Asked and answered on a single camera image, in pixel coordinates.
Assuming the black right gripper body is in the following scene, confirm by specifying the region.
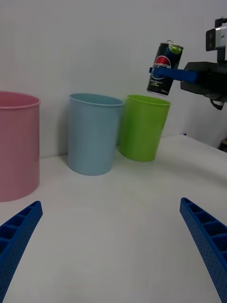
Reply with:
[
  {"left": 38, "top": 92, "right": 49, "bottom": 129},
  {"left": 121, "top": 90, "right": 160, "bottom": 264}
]
[{"left": 180, "top": 61, "right": 227, "bottom": 103}]

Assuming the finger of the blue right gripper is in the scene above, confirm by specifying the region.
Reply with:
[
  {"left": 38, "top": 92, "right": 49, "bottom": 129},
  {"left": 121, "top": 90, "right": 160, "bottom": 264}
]
[{"left": 148, "top": 66, "right": 198, "bottom": 83}]

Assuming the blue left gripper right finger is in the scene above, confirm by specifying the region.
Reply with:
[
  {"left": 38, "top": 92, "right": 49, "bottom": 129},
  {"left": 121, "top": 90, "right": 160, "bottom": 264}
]
[{"left": 179, "top": 197, "right": 227, "bottom": 303}]

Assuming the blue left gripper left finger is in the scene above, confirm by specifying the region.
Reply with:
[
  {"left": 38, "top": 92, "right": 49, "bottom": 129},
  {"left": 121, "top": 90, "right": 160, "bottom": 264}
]
[{"left": 0, "top": 200, "right": 44, "bottom": 303}]

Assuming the black drink can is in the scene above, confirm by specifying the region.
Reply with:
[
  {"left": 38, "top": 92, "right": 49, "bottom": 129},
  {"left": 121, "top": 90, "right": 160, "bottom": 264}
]
[{"left": 146, "top": 40, "right": 184, "bottom": 97}]

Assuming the green plastic waste bin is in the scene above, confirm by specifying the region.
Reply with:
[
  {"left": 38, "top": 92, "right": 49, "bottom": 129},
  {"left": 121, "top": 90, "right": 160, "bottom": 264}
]
[{"left": 119, "top": 94, "right": 171, "bottom": 162}]

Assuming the pink plastic waste bin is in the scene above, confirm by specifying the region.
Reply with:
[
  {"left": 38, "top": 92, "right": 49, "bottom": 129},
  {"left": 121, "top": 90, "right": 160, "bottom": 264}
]
[{"left": 0, "top": 91, "right": 41, "bottom": 203}]

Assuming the pale blue plastic waste bin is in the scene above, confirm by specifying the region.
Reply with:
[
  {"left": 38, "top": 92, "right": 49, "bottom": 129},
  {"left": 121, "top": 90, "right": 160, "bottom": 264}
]
[{"left": 68, "top": 93, "right": 124, "bottom": 176}]

